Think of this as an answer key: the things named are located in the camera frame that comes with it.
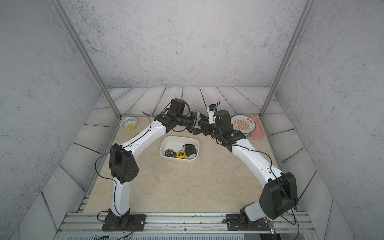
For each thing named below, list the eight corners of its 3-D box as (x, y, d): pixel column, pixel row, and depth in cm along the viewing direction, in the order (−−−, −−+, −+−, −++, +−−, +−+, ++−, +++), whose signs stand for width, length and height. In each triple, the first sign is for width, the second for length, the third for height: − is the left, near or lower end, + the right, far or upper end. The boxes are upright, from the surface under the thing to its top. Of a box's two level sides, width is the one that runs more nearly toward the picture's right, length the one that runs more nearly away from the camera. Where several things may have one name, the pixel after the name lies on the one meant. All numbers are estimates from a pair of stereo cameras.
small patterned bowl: (120, 131, 114) (117, 127, 111) (124, 120, 121) (122, 116, 118) (134, 131, 114) (132, 127, 111) (138, 120, 121) (136, 116, 118)
